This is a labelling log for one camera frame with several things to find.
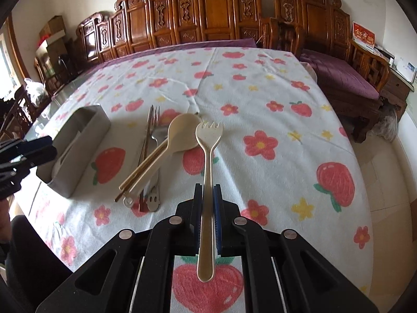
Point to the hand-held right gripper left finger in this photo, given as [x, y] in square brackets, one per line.
[197, 208]

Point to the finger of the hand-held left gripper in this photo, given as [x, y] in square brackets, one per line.
[40, 142]
[42, 156]

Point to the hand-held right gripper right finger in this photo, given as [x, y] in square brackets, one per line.
[217, 218]

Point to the beige plastic spork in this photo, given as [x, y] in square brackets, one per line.
[206, 169]

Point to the grey utensil box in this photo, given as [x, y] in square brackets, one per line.
[85, 156]

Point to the metal spoon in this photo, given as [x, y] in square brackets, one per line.
[153, 199]

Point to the beige plastic spoon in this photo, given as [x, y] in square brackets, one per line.
[180, 133]

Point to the metal fork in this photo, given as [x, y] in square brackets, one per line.
[153, 117]

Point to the dark wooden chair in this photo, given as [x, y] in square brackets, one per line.
[19, 111]

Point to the white plastic bag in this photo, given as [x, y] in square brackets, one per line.
[34, 91]

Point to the cardboard box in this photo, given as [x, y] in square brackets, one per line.
[53, 26]
[55, 53]

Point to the person's dark clothing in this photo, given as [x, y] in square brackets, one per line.
[35, 254]

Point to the strawberry printed tablecloth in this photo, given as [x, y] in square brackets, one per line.
[260, 104]

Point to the purple armchair cushion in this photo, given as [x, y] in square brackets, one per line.
[338, 71]

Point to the grey plastic bag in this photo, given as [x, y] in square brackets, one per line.
[386, 124]

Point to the carved wooden sofa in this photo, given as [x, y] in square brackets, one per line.
[211, 13]

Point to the wooden side cabinet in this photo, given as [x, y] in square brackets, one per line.
[395, 91]

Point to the carved wooden armchair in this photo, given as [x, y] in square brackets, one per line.
[316, 16]

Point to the red calendar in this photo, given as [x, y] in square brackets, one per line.
[363, 34]

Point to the white box device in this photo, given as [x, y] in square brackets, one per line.
[404, 68]

